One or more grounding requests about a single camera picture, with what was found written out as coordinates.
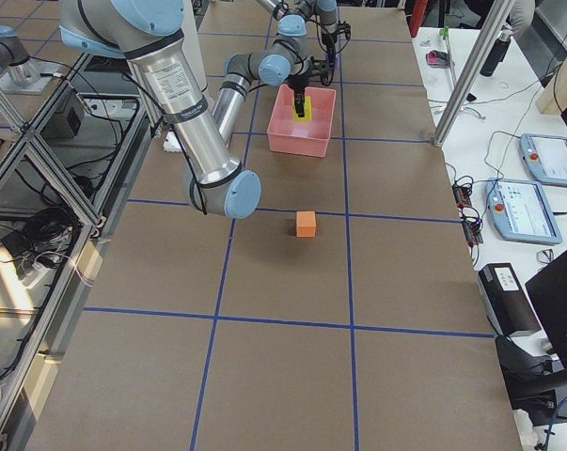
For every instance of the black monitor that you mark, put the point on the black monitor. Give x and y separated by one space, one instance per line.
547 291

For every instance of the yellow foam block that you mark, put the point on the yellow foam block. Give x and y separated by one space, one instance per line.
304 113

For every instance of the black water bottle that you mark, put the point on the black water bottle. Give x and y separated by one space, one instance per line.
497 53

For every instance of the pink plastic bin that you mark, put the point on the pink plastic bin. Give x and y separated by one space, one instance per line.
308 136

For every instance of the aluminium frame rack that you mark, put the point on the aluminium frame rack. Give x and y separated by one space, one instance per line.
67 161

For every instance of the orange foam block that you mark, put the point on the orange foam block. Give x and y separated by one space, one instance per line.
305 224

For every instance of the teach pendant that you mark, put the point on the teach pendant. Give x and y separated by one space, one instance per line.
521 212
545 157

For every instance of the far teach pendant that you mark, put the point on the far teach pendant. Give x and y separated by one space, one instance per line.
545 157

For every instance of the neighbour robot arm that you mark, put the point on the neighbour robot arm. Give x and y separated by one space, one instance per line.
15 59

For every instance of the grey pink pouch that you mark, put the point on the grey pink pouch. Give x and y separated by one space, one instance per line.
438 60

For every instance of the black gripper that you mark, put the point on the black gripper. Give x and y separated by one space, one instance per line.
297 89
327 38

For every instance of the aluminium frame post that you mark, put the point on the aluminium frame post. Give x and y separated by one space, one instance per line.
500 10

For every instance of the black power brick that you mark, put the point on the black power brick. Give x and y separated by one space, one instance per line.
506 302

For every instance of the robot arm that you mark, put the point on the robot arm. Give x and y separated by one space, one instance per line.
292 17
149 36

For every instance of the near teach pendant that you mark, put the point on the near teach pendant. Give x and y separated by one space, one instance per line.
521 212

